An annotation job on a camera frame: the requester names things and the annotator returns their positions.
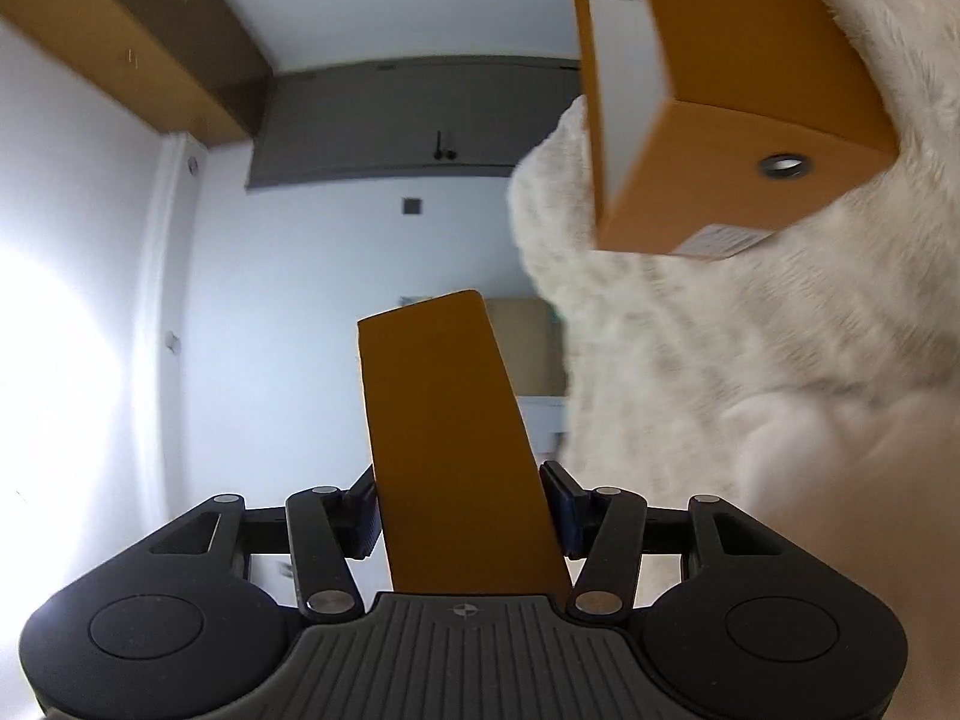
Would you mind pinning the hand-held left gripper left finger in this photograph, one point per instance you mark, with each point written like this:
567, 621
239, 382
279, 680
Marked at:
364, 517

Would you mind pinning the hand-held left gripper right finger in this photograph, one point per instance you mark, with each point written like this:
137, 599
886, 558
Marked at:
562, 514

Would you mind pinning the small orange cardboard box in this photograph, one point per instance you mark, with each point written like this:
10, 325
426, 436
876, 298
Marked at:
450, 427

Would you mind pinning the large orange cardboard box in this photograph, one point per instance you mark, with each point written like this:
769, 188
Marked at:
750, 52

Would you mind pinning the tan drawer cabinet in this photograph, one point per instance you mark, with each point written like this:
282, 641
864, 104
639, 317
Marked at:
525, 349

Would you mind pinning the grey door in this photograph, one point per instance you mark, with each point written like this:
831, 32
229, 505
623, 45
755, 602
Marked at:
360, 120

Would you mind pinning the brown wooden panel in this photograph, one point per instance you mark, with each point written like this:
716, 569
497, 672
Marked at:
112, 37

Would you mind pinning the dark wall switch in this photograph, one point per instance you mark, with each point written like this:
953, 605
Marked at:
412, 205

